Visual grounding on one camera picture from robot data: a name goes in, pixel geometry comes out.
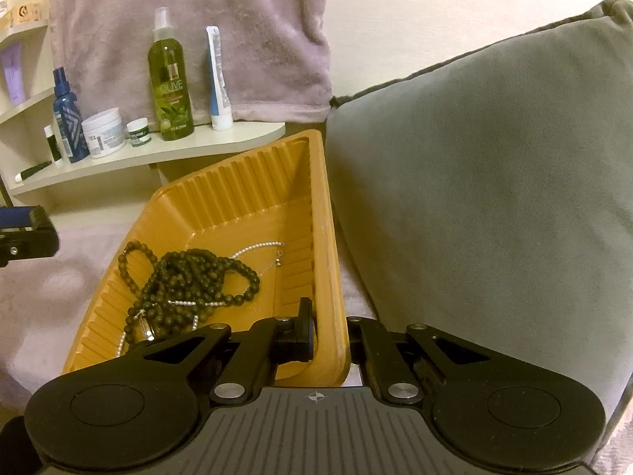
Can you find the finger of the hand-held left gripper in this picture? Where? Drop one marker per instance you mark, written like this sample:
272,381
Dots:
17,217

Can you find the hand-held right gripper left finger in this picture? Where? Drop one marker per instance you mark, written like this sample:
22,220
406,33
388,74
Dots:
296,341

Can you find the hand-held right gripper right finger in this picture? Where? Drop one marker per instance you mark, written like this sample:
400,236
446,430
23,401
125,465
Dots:
366,342

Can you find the orange plastic tray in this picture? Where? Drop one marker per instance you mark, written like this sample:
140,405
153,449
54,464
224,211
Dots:
237,193

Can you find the dark green mascara tube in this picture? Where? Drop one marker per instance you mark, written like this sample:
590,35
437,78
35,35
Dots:
35,170

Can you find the black white lip balm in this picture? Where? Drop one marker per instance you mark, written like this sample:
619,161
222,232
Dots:
52,146

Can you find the lavender table towel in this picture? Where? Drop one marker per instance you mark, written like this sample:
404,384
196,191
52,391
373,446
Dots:
49,302

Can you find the blue spray bottle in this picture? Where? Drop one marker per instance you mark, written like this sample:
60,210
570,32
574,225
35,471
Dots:
71,123

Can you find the white cream jar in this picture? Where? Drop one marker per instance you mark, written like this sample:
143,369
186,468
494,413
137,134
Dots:
103,136

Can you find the purple tube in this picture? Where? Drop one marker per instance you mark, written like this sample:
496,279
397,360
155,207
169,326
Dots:
12,74

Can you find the small green jar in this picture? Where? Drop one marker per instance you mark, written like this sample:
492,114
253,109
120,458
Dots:
138,134

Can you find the cream shelf unit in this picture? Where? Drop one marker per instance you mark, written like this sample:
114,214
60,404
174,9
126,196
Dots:
188,151

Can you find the grey cushion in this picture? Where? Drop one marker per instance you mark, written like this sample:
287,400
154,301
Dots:
484,198

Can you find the green spray bottle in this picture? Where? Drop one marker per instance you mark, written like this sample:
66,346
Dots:
170,94

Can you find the beige patterned box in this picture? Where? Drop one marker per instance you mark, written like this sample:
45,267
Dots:
22,14

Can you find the white blue tube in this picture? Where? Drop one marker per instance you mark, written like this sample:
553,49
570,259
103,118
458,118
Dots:
218,84

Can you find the mauve hanging towel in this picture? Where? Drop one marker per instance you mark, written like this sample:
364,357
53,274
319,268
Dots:
198,24

